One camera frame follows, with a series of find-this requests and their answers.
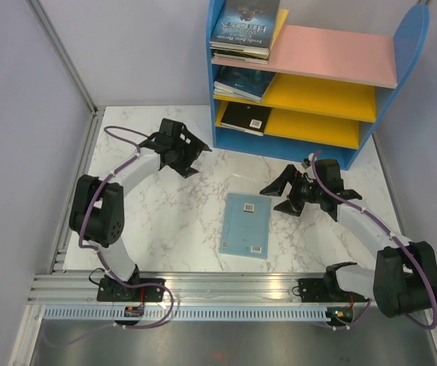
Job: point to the yellow paperback book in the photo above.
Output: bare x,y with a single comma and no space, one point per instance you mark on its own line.
281,18

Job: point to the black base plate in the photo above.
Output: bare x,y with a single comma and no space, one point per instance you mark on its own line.
110,291
317,290

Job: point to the left aluminium frame post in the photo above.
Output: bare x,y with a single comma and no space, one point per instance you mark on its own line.
60,50

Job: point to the aluminium mounting rail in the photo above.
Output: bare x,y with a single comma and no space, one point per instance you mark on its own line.
188,288

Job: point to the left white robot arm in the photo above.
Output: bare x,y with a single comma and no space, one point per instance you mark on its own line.
98,214

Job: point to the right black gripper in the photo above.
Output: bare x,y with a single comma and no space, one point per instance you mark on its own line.
275,188

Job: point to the light blue thin book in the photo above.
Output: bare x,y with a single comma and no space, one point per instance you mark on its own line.
246,226

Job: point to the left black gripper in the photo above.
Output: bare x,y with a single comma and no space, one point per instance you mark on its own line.
194,149

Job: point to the black notebook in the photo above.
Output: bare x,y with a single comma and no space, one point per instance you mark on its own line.
248,118

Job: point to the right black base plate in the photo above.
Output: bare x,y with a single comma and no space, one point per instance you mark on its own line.
317,290

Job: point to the dark Wuthering Heights book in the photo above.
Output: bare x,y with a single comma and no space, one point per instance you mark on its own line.
247,23

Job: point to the teal blue book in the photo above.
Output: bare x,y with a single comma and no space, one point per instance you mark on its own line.
250,84

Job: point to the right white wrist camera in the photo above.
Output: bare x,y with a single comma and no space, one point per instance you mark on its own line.
307,163

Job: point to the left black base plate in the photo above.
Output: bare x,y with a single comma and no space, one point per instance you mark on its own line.
110,291

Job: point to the green gold fantasy book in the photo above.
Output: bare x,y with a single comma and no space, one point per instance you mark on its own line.
223,54

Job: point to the light blue slotted cable duct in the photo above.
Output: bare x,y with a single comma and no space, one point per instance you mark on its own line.
153,313

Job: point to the blue shelf with coloured boards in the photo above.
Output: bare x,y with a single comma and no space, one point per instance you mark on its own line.
331,90

